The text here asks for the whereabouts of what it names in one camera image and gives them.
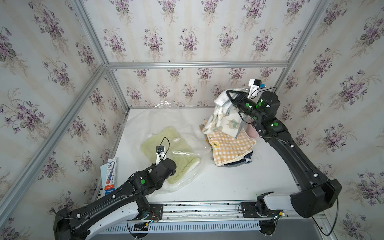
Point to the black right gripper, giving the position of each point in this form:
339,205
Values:
240,101

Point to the navy star pattern blanket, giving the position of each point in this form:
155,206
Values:
247,159

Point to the light green fleece blanket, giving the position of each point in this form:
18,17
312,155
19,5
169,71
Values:
178,150

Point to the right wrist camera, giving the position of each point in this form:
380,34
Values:
255,87

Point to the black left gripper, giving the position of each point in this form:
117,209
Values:
173,173

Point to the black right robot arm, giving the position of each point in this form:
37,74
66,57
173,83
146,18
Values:
317,192

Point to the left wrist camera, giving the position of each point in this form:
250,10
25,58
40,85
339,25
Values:
161,152

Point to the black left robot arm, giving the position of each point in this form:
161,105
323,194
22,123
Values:
127,202

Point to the clear plastic vacuum bag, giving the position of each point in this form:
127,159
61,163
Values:
152,121

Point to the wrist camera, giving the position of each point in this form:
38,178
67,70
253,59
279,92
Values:
161,152
255,87

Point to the orange checked sunflower blanket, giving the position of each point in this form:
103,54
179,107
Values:
228,149

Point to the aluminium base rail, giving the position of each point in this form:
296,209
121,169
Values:
194,211

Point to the white label card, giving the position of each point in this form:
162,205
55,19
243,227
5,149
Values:
108,174

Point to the pink cup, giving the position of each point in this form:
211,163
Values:
252,132

